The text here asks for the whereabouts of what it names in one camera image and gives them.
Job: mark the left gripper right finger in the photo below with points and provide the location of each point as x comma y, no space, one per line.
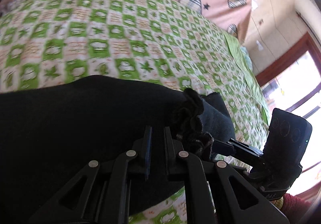
216,192

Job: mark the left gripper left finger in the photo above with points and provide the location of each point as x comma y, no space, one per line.
101,191

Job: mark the black pants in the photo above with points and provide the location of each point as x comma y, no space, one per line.
47,134

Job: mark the right hand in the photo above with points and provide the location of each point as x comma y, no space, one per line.
278,203

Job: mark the light blue cloth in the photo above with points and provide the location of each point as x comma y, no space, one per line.
247,58

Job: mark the plain green cloth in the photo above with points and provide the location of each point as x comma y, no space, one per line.
251,82

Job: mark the green patterned bed sheet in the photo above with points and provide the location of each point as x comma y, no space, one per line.
46,43

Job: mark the red wooden window frame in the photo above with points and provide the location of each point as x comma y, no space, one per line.
292,83

